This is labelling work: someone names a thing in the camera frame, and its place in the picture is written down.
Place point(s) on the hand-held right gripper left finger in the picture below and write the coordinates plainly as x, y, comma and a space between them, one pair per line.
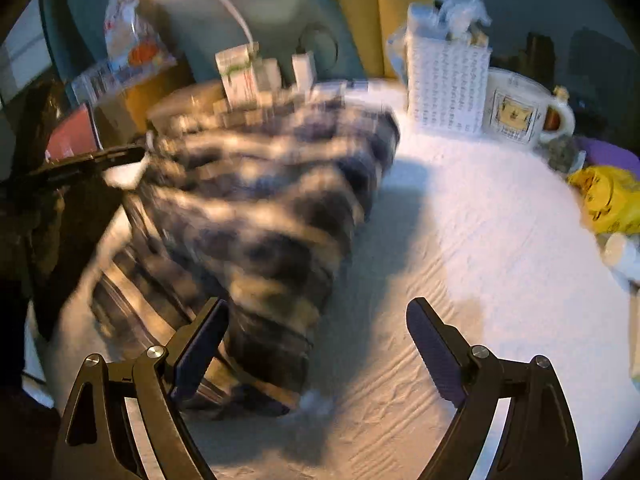
200, 350

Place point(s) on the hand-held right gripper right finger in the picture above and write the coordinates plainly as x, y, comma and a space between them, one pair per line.
435, 350

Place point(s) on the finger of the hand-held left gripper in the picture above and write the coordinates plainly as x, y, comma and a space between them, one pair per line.
95, 160

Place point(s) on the black and cream plaid shirt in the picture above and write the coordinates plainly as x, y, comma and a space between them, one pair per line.
260, 200

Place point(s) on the tablet with red screen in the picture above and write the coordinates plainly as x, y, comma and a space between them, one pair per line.
72, 135

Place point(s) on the brown cardboard box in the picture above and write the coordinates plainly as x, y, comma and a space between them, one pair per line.
140, 95

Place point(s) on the tan round bowl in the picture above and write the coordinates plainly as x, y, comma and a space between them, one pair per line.
190, 100

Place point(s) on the white textured table cloth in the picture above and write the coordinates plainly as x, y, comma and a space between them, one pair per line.
475, 240

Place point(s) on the red white snack packet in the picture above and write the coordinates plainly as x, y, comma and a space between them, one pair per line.
130, 35

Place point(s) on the green white carton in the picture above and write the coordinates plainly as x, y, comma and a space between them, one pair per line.
235, 75

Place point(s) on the white printed plastic bag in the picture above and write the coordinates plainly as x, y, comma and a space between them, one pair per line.
620, 255

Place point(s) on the white charger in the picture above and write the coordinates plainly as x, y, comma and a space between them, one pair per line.
304, 67

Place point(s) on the yellow plastic bag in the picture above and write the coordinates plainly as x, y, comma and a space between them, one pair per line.
610, 195

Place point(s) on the grey green crumpled cloth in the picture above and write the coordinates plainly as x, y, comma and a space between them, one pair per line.
562, 152

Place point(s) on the white power strip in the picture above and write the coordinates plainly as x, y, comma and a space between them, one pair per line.
330, 91

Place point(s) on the white bear print mug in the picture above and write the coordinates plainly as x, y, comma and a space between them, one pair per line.
510, 110

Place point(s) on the white plastic basket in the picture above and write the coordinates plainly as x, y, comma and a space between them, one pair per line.
445, 90

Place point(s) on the purple cloth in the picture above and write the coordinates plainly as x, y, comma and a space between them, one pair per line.
615, 152

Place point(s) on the small yellow capped figurine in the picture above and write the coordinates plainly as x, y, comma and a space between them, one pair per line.
561, 94

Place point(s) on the yellow curtain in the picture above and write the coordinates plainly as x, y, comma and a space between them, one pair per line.
380, 10

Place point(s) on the clear crumpled plastic bag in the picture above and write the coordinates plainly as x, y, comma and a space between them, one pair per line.
460, 7

